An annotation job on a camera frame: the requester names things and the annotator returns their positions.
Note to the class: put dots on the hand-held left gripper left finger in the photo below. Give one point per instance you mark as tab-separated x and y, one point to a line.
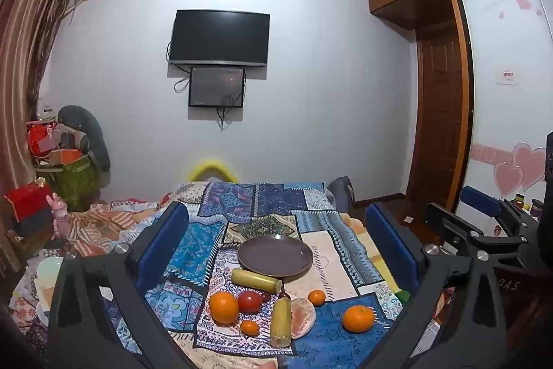
162	250

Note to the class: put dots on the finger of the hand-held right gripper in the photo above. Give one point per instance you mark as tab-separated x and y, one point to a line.
453	228
481	200

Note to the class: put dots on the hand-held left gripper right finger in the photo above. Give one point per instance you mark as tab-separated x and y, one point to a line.
391	248

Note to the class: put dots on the large orange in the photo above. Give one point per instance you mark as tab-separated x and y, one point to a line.
358	318
223	307

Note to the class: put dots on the yellow-green banana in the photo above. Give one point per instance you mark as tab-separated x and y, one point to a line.
281	321
255	280

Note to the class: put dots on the red tomato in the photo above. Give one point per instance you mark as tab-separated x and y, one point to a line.
249	301

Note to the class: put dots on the peeled pomelo piece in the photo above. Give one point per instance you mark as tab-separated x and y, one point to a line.
303	317

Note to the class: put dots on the dark brown round plate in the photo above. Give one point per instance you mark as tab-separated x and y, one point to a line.
275	256

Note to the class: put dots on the yellow and green cushion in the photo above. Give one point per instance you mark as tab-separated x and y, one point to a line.
383	268

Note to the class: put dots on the small jar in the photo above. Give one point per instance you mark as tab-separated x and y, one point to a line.
536	208
519	200

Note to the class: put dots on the orange striped cloth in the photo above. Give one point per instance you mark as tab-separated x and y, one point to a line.
108	222

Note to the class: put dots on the grey backpack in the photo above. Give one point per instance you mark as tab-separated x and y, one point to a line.
341	194

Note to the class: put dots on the small tangerine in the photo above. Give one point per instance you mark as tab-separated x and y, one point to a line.
316	297
249	327

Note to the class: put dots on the brown wooden door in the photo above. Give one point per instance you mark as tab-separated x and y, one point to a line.
436	118

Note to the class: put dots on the yellow pillow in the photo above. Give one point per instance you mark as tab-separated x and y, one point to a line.
212	168

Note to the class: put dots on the pink toy rabbit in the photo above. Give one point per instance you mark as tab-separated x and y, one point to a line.
59	217

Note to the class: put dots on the green patterned box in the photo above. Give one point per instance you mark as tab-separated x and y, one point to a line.
73	181

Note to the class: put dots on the pale green plate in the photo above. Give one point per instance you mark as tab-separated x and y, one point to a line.
48	269

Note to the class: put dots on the blue patchwork blanket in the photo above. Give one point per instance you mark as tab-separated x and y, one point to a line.
276	200

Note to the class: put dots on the orange box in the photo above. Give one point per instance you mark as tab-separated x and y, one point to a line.
65	157

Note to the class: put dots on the red box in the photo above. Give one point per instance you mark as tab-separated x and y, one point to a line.
28	200

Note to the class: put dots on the white heart-print sliding door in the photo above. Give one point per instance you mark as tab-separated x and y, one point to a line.
505	36

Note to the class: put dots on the red bag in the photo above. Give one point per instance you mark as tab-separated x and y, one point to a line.
39	135

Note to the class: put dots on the brown striped curtain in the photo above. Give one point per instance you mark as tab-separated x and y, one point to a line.
26	49

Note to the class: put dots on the white wall label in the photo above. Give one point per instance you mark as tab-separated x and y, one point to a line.
507	76

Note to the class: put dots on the small black wall monitor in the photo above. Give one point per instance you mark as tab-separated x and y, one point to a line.
217	86

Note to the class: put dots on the black wall television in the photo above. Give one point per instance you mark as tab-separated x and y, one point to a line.
219	37

